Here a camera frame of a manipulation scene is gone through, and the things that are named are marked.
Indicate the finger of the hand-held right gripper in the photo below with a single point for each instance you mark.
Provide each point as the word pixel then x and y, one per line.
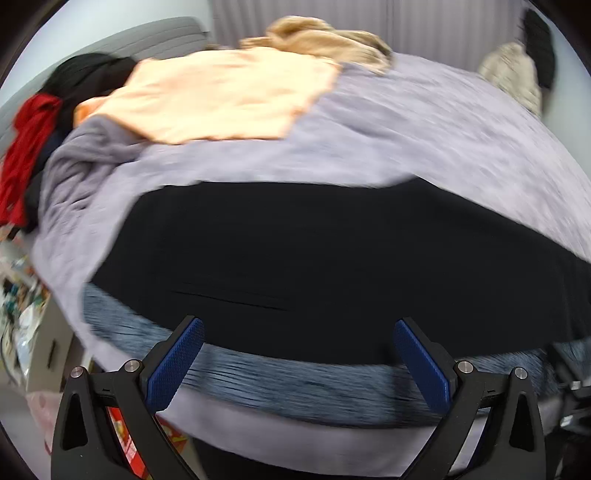
pixel 572 369

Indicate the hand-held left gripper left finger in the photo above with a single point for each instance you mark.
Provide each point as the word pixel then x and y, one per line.
pixel 178 364

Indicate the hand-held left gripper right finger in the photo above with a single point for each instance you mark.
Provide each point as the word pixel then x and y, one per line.
pixel 422 364

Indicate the black pants with patterned waistband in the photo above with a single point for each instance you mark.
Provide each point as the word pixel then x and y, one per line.
pixel 300 254

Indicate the red box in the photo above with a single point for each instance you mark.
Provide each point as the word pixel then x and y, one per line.
pixel 122 434

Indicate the white cabinet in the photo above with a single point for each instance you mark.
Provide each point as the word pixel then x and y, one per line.
pixel 51 332

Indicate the pink bag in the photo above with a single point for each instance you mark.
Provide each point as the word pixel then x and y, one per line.
pixel 44 420

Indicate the pile of assorted clutter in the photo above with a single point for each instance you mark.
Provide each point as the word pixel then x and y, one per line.
pixel 21 300

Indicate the purple fleece blanket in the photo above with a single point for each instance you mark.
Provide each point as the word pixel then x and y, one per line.
pixel 415 129

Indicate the red garment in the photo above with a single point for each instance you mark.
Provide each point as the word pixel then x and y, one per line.
pixel 27 147

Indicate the peach t-shirt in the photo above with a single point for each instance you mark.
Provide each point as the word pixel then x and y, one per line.
pixel 207 97

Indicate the cream puffer jacket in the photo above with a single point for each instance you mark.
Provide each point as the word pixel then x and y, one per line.
pixel 512 74

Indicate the black garment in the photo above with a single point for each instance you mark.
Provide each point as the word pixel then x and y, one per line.
pixel 83 74

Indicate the black puffer jacket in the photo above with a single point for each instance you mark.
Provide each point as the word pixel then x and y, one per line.
pixel 540 46

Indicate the tan striped sweater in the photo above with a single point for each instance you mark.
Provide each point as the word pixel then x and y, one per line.
pixel 323 41

